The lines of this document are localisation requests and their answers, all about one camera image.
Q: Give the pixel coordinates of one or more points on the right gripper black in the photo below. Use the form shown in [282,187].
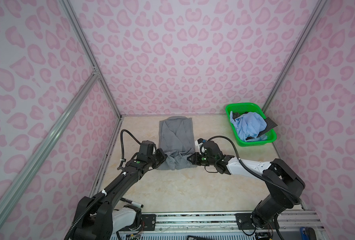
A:
[196,161]

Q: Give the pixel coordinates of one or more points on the black shirt in basket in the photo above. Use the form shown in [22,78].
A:
[269,124]

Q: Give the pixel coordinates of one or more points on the blue tool at edge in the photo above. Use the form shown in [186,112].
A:
[307,233]

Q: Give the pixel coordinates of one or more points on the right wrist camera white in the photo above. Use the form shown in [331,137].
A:
[199,143]

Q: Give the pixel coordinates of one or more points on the light blue shirt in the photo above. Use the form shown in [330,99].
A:
[248,124]

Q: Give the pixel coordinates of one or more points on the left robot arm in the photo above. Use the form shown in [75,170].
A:
[95,217]

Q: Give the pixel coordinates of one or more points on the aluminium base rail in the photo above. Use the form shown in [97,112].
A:
[220,226]

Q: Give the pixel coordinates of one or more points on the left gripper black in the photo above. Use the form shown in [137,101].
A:
[163,156]

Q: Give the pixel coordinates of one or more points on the grey long sleeve shirt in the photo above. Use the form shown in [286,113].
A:
[176,139]

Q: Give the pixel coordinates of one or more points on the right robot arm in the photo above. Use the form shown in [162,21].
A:
[284,185]

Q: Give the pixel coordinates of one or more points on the green plastic basket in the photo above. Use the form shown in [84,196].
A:
[249,124]

